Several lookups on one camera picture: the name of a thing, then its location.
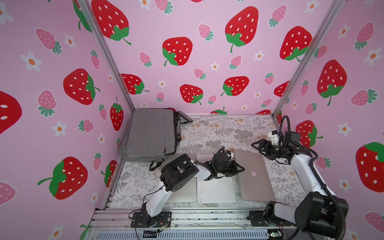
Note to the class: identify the floral table mat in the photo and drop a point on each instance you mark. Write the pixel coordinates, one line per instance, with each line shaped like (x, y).
(206, 135)

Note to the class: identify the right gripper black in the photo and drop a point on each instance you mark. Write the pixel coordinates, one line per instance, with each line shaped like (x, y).
(266, 147)

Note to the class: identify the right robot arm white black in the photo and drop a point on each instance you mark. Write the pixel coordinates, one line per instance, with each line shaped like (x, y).
(321, 212)

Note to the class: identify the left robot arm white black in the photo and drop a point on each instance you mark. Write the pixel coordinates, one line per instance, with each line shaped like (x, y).
(179, 171)

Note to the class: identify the silver apple laptop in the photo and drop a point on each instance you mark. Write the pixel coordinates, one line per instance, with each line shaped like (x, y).
(188, 193)
(215, 191)

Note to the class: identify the grey laptop sleeve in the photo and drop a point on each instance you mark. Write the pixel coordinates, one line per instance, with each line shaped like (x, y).
(153, 136)

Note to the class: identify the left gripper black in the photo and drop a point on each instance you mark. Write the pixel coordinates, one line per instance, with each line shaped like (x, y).
(234, 168)

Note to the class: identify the aluminium front rail frame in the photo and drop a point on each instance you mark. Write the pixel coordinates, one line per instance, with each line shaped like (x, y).
(191, 224)

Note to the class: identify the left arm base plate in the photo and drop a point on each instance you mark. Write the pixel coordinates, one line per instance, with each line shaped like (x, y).
(143, 220)

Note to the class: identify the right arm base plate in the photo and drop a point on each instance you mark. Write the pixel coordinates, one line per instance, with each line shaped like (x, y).
(259, 219)

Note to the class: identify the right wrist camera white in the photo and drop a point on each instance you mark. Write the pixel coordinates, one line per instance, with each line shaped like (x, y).
(274, 137)

